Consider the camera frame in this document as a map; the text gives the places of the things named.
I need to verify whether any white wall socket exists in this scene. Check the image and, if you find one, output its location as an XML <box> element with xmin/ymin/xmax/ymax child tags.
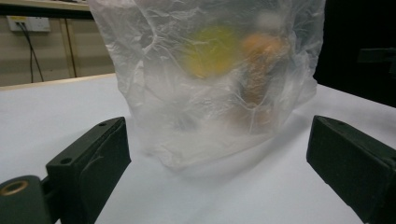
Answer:
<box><xmin>7</xmin><ymin>16</ymin><xmax>51</xmax><ymax>33</ymax></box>

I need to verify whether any translucent white plastic bag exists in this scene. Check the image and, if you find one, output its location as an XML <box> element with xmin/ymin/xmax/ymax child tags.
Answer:
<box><xmin>87</xmin><ymin>0</ymin><xmax>327</xmax><ymax>172</ymax></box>

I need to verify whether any wooden shelf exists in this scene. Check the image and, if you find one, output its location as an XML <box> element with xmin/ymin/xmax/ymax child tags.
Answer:
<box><xmin>0</xmin><ymin>0</ymin><xmax>94</xmax><ymax>21</ymax></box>

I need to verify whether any black cable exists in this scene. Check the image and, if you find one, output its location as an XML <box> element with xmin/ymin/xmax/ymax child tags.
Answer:
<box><xmin>17</xmin><ymin>21</ymin><xmax>45</xmax><ymax>84</ymax></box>

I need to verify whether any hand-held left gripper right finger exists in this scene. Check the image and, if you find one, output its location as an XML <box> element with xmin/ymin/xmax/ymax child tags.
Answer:
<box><xmin>305</xmin><ymin>115</ymin><xmax>396</xmax><ymax>224</ymax></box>

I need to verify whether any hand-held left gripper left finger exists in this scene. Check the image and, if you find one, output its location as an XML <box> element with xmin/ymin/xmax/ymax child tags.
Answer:
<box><xmin>45</xmin><ymin>116</ymin><xmax>132</xmax><ymax>224</ymax></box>

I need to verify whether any orange brown object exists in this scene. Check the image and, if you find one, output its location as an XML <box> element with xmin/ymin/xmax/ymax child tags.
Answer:
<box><xmin>230</xmin><ymin>32</ymin><xmax>289</xmax><ymax>125</ymax></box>

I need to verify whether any yellow round fruit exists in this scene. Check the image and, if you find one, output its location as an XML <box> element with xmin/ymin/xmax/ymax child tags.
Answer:
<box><xmin>181</xmin><ymin>26</ymin><xmax>241</xmax><ymax>79</ymax></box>

